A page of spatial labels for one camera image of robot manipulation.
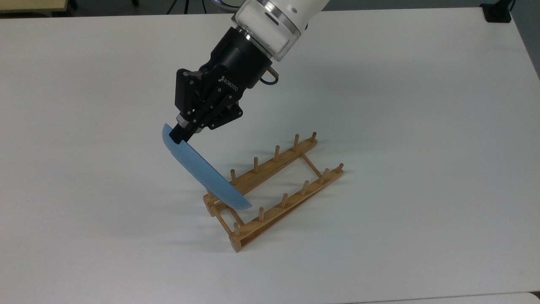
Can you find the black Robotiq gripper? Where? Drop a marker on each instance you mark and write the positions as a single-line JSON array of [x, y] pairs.
[[238, 63]]

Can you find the blue plastic plate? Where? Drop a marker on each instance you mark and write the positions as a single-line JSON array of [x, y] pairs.
[[202, 173]]

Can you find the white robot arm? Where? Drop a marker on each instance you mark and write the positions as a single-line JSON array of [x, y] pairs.
[[274, 21]]

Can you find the wooden plate rack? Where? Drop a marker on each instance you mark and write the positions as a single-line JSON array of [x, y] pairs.
[[262, 172]]

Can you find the black tripod legs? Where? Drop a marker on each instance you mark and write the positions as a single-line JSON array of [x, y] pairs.
[[185, 4]]

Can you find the yellowish wooden desk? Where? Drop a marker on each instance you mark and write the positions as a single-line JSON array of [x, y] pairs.
[[33, 5]]

